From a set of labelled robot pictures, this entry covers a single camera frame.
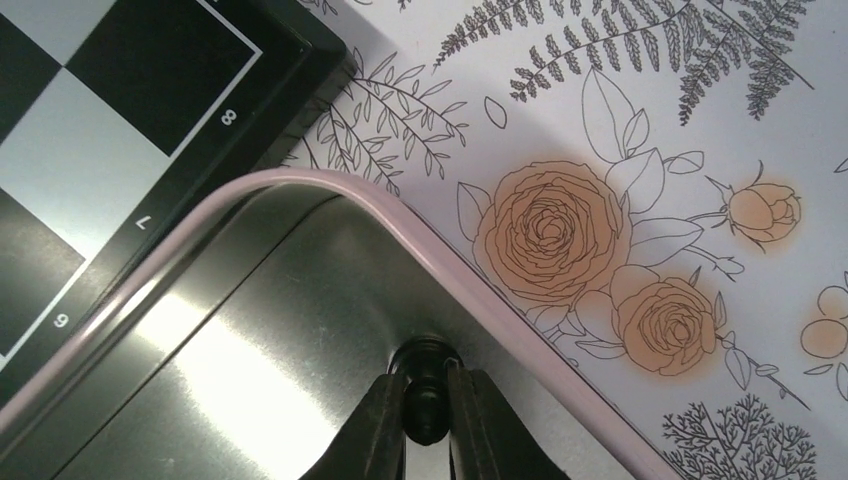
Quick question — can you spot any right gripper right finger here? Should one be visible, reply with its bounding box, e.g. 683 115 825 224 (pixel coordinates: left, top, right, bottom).
446 361 569 480

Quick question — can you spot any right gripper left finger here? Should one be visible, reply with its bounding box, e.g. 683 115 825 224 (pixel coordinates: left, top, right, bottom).
301 374 405 480

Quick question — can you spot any black chess piece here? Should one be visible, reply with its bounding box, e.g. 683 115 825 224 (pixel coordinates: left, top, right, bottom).
388 337 462 446

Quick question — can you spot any pink metal tin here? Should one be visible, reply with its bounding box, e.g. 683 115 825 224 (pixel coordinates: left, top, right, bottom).
1 169 674 479

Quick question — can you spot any floral table mat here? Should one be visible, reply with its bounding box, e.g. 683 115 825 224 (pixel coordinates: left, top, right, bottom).
287 1 847 479

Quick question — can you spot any black white chessboard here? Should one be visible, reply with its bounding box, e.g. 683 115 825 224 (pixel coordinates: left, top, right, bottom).
1 1 355 402

